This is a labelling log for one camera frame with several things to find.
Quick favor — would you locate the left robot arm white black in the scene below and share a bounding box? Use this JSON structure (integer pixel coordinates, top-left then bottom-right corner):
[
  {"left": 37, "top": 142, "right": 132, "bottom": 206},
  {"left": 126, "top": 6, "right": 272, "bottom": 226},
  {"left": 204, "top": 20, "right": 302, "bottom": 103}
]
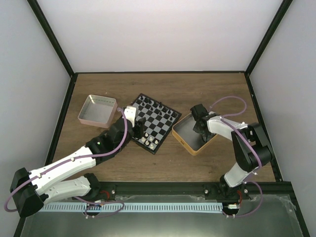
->
[{"left": 10, "top": 117, "right": 146, "bottom": 217}]

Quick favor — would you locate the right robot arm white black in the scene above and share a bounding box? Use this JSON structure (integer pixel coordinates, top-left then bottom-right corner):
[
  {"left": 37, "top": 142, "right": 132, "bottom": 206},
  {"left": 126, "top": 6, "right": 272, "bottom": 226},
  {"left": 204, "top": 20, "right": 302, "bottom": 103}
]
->
[{"left": 190, "top": 104, "right": 275, "bottom": 199}]

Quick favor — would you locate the black white chess board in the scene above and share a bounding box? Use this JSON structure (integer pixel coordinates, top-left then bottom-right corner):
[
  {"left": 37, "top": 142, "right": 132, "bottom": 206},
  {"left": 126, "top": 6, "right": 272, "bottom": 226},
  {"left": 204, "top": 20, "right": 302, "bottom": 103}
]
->
[{"left": 131, "top": 93, "right": 182, "bottom": 155}]

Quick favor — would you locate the yellow metal tin box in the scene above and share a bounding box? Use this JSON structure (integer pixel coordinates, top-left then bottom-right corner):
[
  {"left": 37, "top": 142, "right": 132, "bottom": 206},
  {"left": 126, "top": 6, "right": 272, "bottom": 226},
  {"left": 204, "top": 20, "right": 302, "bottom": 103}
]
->
[{"left": 172, "top": 114, "right": 217, "bottom": 156}]

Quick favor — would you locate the pink metal tin tray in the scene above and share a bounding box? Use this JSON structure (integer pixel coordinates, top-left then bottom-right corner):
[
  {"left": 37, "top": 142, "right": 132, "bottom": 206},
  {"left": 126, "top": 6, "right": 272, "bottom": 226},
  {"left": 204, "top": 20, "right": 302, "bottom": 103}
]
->
[{"left": 78, "top": 95, "right": 118, "bottom": 128}]

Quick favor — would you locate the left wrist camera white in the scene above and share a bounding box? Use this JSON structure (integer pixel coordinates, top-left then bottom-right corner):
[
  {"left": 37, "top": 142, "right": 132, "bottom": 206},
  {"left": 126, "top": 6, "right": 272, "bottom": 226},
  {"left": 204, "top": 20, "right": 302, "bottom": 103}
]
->
[{"left": 124, "top": 106, "right": 138, "bottom": 127}]

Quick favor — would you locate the black enclosure frame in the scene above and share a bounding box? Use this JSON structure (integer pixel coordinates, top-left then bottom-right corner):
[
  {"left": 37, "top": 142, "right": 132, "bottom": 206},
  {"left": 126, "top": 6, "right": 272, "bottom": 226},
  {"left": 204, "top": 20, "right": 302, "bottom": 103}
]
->
[{"left": 27, "top": 0, "right": 310, "bottom": 237}]

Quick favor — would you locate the light blue slotted cable duct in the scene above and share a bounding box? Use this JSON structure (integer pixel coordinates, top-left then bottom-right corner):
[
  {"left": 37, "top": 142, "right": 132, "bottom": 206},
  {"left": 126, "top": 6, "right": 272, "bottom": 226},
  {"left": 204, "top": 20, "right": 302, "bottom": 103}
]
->
[{"left": 40, "top": 202, "right": 223, "bottom": 214}]

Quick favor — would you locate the black mounting rail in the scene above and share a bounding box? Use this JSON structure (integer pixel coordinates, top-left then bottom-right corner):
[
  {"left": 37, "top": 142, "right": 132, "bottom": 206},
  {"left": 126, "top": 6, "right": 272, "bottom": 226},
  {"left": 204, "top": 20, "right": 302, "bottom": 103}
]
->
[{"left": 99, "top": 182, "right": 294, "bottom": 201}]

